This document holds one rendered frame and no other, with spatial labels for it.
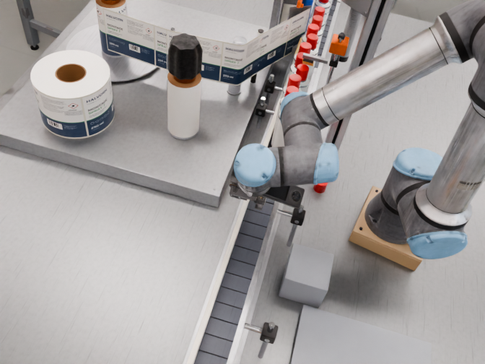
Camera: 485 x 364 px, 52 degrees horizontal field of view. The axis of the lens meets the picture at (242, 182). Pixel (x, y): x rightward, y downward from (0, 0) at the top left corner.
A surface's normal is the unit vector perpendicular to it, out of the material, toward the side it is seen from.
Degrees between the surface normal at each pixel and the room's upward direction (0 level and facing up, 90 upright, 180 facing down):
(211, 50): 90
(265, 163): 30
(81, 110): 90
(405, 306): 0
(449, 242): 95
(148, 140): 0
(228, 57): 90
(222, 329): 0
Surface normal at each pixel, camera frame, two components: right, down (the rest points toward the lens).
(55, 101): -0.15, 0.75
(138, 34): -0.36, 0.69
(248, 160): -0.04, -0.19
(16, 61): 0.11, -0.63
